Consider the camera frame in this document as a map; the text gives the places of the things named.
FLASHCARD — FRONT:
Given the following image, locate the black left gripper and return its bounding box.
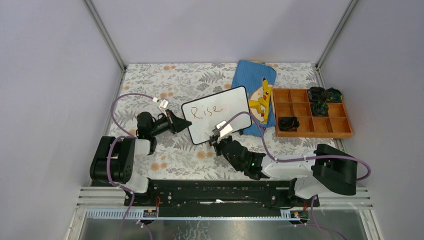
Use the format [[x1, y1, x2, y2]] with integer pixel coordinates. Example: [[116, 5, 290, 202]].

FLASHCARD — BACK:
[[150, 109, 192, 138]]

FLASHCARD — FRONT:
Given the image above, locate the white whiteboard black frame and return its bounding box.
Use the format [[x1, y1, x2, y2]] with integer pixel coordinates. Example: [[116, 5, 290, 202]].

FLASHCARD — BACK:
[[181, 86, 250, 145]]

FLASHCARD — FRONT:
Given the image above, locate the black orange cloth roll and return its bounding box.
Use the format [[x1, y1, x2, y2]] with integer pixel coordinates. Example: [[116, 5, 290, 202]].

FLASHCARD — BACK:
[[277, 116, 300, 132]]

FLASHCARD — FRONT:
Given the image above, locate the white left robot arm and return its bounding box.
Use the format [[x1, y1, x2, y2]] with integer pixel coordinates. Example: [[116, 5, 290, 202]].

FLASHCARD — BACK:
[[89, 110, 192, 206]]

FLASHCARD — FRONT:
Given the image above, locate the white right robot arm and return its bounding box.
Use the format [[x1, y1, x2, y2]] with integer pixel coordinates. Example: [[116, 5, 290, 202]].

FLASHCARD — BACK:
[[208, 135, 358, 206]]

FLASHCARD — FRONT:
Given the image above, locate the floral tablecloth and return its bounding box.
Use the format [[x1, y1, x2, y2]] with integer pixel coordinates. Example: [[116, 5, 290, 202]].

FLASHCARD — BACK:
[[107, 63, 336, 180]]

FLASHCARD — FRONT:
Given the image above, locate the orange compartment tray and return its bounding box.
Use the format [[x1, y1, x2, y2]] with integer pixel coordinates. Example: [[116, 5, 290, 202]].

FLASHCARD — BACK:
[[273, 88, 354, 139]]

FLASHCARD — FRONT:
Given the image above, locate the blue Pikachu cloth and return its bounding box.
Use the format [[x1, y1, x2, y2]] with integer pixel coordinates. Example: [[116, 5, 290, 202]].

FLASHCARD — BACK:
[[231, 60, 277, 137]]

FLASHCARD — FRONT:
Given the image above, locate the dark patterned cloth roll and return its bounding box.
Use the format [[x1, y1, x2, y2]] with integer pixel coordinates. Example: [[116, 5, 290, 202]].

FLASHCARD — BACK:
[[326, 87, 343, 103], [310, 101, 329, 117], [307, 86, 328, 103]]

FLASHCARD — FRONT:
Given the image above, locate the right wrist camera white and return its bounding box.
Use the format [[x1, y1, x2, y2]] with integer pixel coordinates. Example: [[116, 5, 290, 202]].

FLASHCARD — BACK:
[[212, 120, 233, 141]]

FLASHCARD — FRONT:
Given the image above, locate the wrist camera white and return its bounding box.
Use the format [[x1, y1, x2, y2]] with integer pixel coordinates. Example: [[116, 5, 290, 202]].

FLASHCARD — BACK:
[[212, 120, 233, 141], [152, 97, 169, 116]]

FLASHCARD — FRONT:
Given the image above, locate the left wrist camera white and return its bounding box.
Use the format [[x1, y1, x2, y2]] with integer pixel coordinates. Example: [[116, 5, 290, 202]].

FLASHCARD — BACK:
[[152, 97, 169, 116]]

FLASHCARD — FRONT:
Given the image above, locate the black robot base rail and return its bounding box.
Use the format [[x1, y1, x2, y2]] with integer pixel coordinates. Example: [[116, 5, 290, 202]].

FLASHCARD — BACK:
[[79, 178, 374, 221]]

